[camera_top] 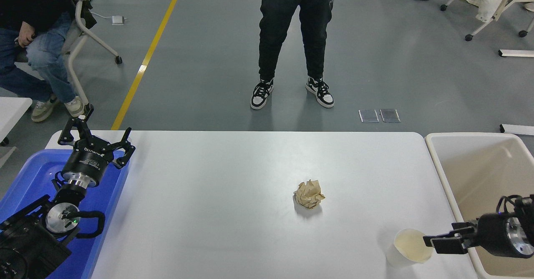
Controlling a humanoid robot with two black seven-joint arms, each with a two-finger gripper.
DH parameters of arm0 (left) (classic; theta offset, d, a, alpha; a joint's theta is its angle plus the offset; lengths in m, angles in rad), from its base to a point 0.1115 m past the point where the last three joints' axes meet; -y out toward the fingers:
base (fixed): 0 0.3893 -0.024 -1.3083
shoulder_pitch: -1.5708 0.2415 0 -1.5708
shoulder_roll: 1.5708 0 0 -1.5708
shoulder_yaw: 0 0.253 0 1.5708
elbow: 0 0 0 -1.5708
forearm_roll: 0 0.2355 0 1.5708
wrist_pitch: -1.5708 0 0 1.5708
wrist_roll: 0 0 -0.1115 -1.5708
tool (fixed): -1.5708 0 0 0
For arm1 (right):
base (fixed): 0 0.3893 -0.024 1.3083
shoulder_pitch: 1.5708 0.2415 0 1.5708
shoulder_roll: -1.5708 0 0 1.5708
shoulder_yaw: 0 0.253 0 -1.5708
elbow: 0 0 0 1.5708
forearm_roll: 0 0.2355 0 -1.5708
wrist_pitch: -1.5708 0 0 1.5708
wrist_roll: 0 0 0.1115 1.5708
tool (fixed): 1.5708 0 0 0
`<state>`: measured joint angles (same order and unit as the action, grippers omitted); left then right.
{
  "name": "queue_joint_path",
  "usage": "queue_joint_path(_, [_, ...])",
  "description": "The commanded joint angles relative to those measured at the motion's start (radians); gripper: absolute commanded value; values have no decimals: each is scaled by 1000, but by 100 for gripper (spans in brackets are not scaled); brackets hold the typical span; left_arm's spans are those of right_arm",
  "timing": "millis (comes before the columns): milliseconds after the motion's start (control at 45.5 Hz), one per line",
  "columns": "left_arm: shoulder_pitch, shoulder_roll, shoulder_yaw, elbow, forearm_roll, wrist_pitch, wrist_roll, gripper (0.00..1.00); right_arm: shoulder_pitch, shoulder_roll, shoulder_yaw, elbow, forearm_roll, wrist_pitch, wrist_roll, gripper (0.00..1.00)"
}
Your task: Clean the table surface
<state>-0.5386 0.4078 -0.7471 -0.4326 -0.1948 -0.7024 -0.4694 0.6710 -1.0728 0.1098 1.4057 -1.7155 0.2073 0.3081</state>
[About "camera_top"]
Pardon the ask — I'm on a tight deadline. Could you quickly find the standing person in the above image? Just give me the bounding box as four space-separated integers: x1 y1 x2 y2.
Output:
250 0 340 110

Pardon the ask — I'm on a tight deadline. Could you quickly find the large pale plastic bin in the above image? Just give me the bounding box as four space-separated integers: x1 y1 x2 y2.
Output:
424 132 534 279

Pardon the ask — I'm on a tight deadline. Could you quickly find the white wheeled chair with coat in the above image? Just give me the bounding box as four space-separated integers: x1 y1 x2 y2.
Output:
439 0 534 42

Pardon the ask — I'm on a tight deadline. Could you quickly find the dark green jacket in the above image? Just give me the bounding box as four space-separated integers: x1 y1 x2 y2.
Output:
73 0 97 30

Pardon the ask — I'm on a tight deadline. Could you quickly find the blue plastic tray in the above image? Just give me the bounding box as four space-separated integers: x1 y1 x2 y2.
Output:
0 149 130 279

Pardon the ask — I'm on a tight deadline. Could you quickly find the white floor bar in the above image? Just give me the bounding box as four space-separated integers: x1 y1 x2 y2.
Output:
498 49 534 58
500 124 534 136

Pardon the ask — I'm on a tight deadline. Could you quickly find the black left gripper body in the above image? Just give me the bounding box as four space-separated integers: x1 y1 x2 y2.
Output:
64 139 115 179

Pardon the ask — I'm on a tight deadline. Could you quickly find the white paper cup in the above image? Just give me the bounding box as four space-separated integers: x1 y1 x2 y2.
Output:
386 228 434 268

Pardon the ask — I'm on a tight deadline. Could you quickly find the tan paper ball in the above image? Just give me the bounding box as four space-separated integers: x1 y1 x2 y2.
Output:
293 180 326 209

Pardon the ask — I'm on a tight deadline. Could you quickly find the seated person's hand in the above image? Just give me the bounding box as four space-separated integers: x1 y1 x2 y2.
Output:
16 22 36 48

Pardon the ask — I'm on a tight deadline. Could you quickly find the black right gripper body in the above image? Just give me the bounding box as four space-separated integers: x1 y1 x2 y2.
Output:
475 213 514 258

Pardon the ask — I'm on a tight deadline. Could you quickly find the white power adapter with cable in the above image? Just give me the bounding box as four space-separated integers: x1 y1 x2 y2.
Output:
90 11 126 25

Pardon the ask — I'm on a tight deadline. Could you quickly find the seated person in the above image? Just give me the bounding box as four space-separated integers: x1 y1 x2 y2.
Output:
0 0 85 123

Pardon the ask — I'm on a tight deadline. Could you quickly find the white frame wheeled chair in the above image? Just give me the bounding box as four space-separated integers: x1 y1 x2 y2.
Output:
62 0 123 106

